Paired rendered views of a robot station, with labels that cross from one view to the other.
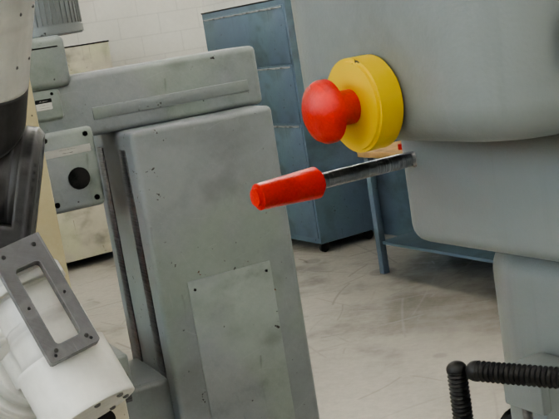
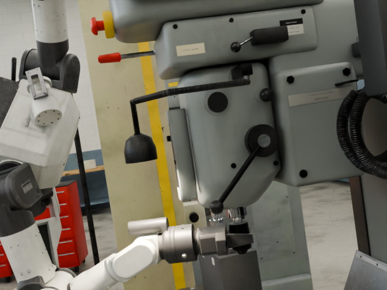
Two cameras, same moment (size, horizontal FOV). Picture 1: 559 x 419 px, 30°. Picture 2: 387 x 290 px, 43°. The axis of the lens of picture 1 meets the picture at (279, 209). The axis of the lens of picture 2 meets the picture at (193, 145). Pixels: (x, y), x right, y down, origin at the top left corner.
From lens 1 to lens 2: 73 cm
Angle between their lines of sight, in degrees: 21
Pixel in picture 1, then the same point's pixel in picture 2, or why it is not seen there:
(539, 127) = (129, 21)
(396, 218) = not seen: outside the picture
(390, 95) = (107, 19)
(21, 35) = (59, 22)
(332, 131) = (93, 30)
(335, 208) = not seen: hidden behind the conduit
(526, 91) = (123, 10)
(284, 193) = (105, 58)
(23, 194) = (63, 71)
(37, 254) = (37, 72)
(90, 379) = (44, 105)
